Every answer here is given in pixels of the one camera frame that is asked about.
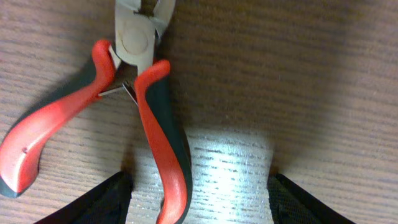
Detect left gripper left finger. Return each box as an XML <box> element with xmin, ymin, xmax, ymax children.
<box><xmin>37</xmin><ymin>171</ymin><xmax>133</xmax><ymax>224</ymax></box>

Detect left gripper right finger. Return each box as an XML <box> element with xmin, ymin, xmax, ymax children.
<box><xmin>267</xmin><ymin>174</ymin><xmax>354</xmax><ymax>224</ymax></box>

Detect red handled pliers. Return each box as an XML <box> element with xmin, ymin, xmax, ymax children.
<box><xmin>1</xmin><ymin>0</ymin><xmax>193</xmax><ymax>223</ymax></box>

